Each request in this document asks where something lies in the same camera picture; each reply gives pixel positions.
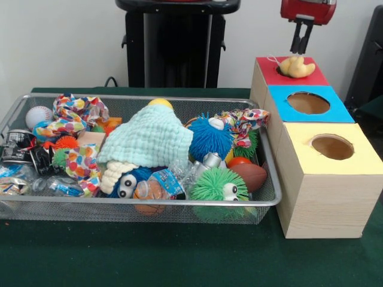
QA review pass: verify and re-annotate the brown toy football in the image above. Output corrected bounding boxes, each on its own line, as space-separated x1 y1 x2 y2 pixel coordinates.
229 163 268 192

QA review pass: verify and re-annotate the black panel stand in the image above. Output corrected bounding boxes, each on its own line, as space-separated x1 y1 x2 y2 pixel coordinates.
344 4 383 120

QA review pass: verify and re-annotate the yellow duck plush toy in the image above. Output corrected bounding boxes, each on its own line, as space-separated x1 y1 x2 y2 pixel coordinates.
268 54 317 78

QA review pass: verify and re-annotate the cream waffle cloth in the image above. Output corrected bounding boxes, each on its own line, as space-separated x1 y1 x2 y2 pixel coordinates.
100 160 135 194

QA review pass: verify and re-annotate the white baseball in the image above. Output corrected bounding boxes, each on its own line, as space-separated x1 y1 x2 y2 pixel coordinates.
25 106 54 131

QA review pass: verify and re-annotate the colourful dot print cloth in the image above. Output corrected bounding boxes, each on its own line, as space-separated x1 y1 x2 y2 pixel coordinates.
215 108 271 149
35 93 110 138

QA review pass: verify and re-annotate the yellow tennis ball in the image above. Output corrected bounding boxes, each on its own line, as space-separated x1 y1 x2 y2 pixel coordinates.
148 98 174 110

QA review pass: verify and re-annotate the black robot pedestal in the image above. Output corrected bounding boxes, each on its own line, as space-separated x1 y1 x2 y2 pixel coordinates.
115 0 242 88

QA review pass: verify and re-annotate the wooden box with three holes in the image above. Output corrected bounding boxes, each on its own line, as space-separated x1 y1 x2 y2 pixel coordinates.
250 56 383 239

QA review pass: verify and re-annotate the green spiky puffer ball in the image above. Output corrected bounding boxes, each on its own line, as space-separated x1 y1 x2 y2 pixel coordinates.
190 167 251 201

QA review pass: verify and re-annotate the dark green table cloth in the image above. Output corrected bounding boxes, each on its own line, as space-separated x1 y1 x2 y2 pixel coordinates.
0 86 383 287

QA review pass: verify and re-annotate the small blue fuzzy eyed ball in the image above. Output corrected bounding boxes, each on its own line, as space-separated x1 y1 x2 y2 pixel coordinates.
107 166 153 199

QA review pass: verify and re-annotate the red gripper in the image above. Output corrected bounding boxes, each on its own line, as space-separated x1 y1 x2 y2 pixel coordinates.
280 0 338 56

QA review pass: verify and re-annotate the light blue waffle cloth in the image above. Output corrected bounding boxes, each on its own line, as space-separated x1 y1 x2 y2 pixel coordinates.
97 106 194 167

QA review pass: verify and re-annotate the metal wire mesh bin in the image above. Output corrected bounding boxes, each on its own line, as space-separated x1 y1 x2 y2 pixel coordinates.
0 92 282 225

